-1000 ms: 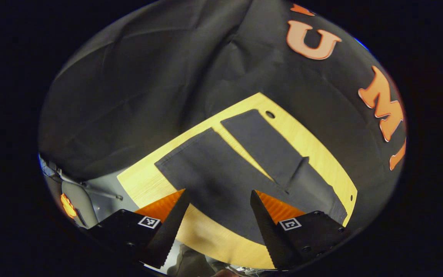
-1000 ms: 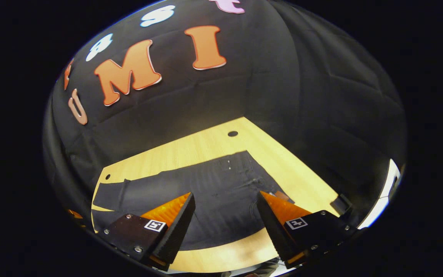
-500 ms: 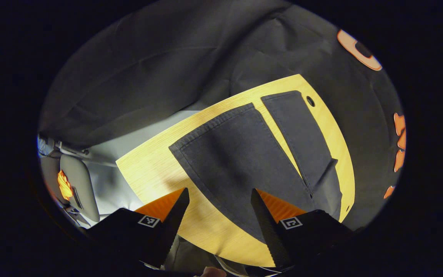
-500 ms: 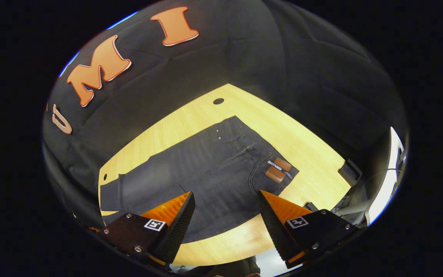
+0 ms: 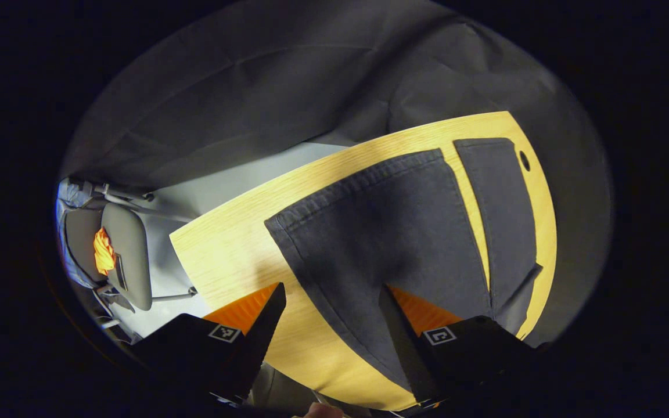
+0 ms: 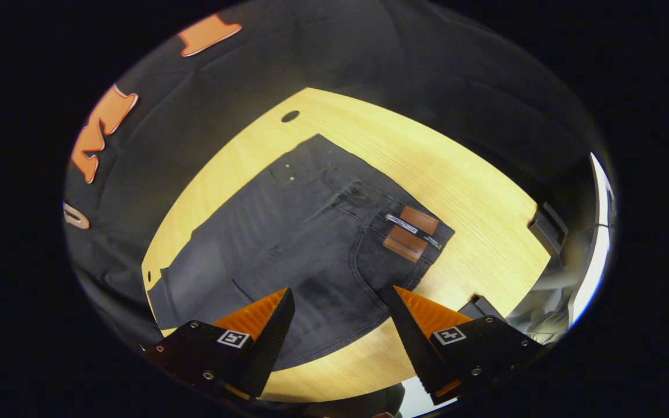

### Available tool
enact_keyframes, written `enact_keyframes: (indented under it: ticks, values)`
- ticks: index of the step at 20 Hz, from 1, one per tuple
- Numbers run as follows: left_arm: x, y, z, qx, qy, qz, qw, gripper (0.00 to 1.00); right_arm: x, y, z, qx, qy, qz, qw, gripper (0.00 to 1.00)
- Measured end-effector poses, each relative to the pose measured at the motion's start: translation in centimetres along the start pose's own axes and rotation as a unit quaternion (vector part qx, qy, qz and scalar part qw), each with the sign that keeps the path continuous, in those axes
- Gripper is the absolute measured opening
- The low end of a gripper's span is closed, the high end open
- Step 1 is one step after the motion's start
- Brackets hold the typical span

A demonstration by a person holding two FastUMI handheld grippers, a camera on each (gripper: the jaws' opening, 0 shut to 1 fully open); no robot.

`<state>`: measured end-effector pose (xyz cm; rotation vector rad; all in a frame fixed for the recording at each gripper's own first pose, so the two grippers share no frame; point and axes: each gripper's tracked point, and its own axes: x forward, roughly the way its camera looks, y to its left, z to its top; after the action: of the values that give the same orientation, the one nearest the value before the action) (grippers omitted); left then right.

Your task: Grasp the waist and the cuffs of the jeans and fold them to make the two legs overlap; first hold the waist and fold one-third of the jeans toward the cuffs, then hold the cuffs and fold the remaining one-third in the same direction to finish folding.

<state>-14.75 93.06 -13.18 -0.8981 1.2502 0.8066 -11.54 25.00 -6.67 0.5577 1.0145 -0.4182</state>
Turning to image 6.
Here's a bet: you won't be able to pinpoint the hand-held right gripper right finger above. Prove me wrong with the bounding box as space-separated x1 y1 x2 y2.
383 285 545 406

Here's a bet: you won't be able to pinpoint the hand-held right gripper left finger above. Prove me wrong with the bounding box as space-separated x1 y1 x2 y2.
142 288 296 400

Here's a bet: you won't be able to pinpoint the dark grey jeans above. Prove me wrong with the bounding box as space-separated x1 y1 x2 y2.
148 134 456 372

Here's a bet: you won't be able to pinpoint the black backdrop cloth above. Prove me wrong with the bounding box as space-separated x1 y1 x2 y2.
63 0 608 350

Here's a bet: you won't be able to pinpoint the black table edge bracket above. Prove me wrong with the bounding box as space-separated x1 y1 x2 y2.
458 294 508 321
528 201 569 257

